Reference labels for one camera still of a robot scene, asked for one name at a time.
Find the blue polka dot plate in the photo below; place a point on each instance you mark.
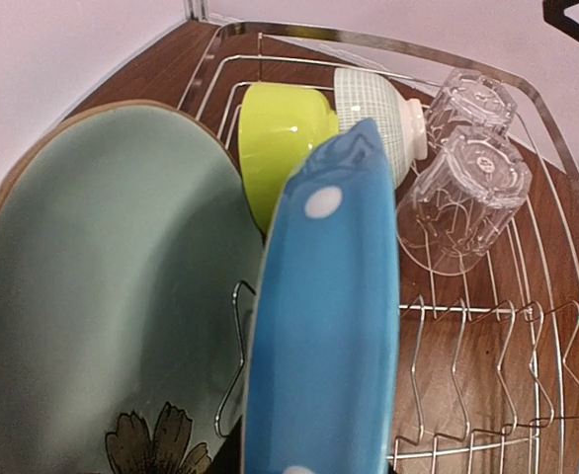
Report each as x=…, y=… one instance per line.
x=323, y=362

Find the clear glass far right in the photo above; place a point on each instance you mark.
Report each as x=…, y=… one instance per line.
x=468, y=97

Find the clear glass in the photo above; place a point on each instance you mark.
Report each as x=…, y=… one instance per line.
x=468, y=97
x=457, y=208

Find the clear glass near left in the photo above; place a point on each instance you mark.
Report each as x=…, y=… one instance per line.
x=457, y=208

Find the white grid pattern bowl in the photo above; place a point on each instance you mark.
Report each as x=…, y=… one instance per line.
x=361, y=95

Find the lime green bowl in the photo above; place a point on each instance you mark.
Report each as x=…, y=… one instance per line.
x=279, y=126

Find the pale green flower plate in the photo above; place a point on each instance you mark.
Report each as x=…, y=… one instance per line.
x=123, y=233

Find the chrome wire dish rack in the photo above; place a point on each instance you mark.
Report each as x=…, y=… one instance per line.
x=488, y=378

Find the right aluminium frame post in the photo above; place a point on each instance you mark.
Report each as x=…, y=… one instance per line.
x=196, y=10

